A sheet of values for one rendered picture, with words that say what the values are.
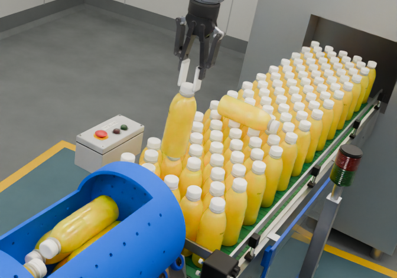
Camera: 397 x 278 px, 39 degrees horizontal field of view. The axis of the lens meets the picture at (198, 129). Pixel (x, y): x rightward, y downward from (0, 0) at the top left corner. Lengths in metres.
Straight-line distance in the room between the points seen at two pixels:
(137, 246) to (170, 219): 0.12
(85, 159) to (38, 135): 2.14
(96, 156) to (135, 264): 0.54
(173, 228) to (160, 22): 4.77
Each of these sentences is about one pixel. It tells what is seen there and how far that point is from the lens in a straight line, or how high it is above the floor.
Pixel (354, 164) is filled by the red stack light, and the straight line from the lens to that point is 1.55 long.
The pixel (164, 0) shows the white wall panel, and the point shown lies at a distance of 5.89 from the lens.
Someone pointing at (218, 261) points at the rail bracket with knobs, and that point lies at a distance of 1.45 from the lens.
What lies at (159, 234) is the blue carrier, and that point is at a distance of 1.23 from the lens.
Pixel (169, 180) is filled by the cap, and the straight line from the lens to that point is 1.51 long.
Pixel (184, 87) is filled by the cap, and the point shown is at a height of 1.35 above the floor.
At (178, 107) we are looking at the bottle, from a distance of 1.46.
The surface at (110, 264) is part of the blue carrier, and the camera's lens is 1.12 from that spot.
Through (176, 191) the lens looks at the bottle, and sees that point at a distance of 1.52.
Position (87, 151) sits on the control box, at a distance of 1.65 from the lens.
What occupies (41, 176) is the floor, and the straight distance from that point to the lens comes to 3.40.
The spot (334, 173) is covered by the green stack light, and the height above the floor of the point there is 1.19.
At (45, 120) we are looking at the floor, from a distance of 3.97.
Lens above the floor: 1.94
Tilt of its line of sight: 28 degrees down
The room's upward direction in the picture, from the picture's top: 12 degrees clockwise
